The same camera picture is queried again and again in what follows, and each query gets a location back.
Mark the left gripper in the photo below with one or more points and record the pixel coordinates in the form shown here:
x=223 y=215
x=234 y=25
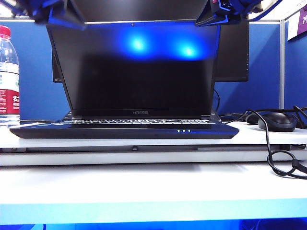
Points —
x=38 y=9

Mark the blue partition panel with poster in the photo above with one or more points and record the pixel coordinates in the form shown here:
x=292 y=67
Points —
x=295 y=72

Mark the clear water bottle red cap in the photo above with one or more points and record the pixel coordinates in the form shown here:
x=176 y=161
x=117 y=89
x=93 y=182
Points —
x=8 y=72

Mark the black computer monitor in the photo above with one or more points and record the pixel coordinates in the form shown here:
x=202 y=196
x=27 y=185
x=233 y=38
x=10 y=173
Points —
x=232 y=60

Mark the black laptop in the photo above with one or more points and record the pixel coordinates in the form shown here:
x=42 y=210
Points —
x=144 y=83

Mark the aluminium partition post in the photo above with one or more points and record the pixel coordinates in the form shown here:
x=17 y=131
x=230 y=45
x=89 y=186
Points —
x=282 y=72

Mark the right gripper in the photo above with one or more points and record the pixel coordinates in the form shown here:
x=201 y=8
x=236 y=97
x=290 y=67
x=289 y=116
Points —
x=239 y=9

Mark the white purple poster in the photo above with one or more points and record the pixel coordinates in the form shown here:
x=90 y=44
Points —
x=293 y=28

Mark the wide blue partition panel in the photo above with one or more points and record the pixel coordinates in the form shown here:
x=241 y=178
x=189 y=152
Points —
x=263 y=72

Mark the black grey computer mouse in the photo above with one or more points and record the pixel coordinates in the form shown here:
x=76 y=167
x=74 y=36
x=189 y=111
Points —
x=275 y=122

